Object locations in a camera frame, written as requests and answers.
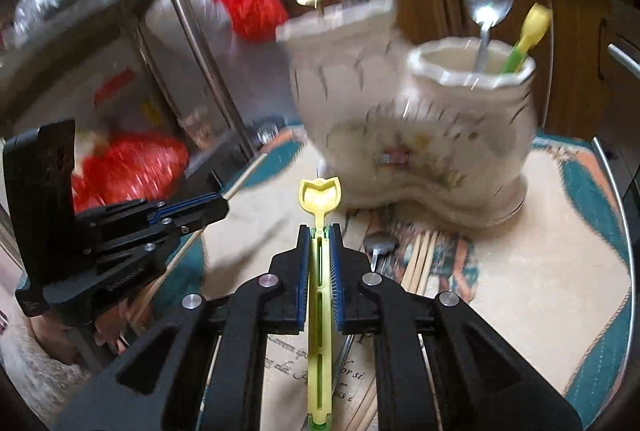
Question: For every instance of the printed quilted table mat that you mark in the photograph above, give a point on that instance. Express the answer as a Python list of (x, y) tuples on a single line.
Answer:
[(525, 286)]

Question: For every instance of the small silver spoon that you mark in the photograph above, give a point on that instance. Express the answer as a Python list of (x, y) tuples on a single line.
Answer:
[(381, 243)]

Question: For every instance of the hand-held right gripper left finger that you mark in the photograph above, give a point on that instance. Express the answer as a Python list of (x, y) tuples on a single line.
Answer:
[(301, 281)]

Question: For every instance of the crumpled red plastic bag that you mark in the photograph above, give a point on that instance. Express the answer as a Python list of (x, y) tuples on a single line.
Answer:
[(130, 171)]

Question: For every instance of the yellow tulip-shaped fruit fork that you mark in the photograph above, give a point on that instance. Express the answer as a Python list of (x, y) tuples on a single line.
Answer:
[(318, 311), (532, 28)]

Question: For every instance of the light wooden chopstick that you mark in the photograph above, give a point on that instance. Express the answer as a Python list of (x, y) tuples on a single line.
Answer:
[(421, 261), (412, 261), (429, 261)]

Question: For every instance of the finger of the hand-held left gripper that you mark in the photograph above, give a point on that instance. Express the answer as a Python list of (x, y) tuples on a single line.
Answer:
[(145, 248), (185, 210)]

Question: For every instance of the person's left hand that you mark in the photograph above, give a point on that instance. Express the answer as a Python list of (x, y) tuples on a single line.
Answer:
[(112, 326)]

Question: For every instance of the white plastic bag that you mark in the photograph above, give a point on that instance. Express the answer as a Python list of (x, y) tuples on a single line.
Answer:
[(190, 16)]

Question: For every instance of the curved chrome tube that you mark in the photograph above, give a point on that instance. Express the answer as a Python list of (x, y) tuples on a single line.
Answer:
[(200, 36)]

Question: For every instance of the cream floral ceramic utensil holder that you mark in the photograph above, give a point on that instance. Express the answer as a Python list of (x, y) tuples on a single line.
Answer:
[(350, 111)]

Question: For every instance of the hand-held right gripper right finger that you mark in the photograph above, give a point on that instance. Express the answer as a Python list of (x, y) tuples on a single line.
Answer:
[(336, 281)]

